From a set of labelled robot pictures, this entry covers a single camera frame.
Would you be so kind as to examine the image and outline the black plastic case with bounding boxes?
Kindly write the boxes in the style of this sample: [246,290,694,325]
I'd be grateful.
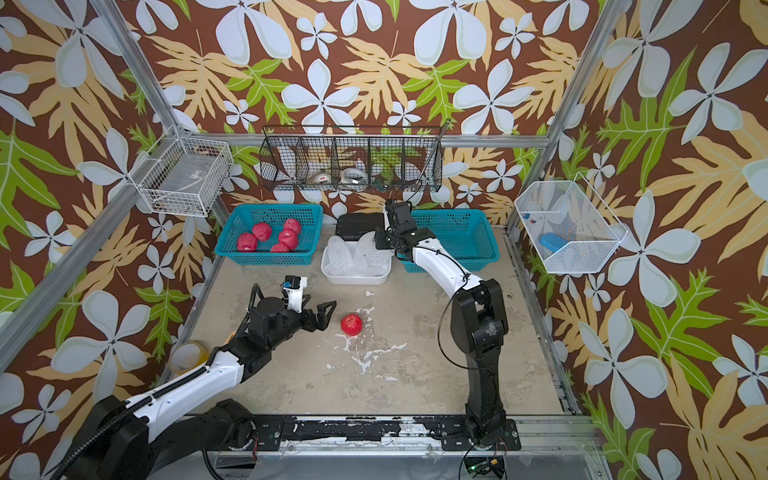
[335,212,384,241]

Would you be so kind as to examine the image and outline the blue object in basket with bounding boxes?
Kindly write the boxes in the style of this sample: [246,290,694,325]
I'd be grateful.
[539,232,569,254]

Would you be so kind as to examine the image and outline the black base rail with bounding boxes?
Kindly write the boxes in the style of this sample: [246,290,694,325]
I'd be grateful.
[250,414,522,453]

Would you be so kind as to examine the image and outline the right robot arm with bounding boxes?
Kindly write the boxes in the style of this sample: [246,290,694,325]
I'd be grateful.
[375,200,509,448]

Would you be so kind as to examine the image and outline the tape roll in wire basket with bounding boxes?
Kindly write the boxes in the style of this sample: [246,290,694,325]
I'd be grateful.
[311,172,333,186]

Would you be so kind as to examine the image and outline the white item in wire basket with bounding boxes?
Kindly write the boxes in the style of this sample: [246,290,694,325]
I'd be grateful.
[341,167,368,186]

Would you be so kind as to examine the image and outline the yellow tape roll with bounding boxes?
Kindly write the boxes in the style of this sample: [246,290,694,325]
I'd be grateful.
[168,341,210,375]

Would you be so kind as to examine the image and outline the removed foam net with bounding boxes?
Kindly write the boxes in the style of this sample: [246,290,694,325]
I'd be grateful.
[325,236,355,276]
[353,231,393,268]

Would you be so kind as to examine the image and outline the white wire basket right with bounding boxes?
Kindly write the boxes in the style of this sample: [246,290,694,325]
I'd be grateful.
[515,180,628,276]

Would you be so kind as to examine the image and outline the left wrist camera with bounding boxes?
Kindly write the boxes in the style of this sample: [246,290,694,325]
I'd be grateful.
[282,275,308,313]

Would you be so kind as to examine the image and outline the teal plastic basket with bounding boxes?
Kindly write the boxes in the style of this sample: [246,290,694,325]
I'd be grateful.
[412,209,500,272]
[215,204,323,266]

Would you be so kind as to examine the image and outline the white rectangular tub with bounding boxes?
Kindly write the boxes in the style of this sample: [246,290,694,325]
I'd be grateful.
[321,241,393,286]

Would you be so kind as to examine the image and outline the right teal plastic basket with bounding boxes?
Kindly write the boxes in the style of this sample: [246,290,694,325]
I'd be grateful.
[412,209,500,272]

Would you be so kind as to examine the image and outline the white wire basket left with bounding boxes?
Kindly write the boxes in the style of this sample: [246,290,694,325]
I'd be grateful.
[129,127,233,218]

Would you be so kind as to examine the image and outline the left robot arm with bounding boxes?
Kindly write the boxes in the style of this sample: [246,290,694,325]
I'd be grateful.
[52,276,337,479]

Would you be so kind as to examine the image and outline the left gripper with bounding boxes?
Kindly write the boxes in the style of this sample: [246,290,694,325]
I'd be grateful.
[267,298,335,352]

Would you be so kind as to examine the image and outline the left teal plastic basket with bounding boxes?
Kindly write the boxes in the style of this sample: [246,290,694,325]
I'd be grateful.
[215,204,323,266]

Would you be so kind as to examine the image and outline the white wire basket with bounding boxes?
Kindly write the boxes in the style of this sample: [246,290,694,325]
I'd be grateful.
[129,127,233,218]
[515,180,628,276]

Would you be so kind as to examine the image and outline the black wire wall basket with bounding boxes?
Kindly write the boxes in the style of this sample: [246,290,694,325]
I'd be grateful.
[257,125,446,192]

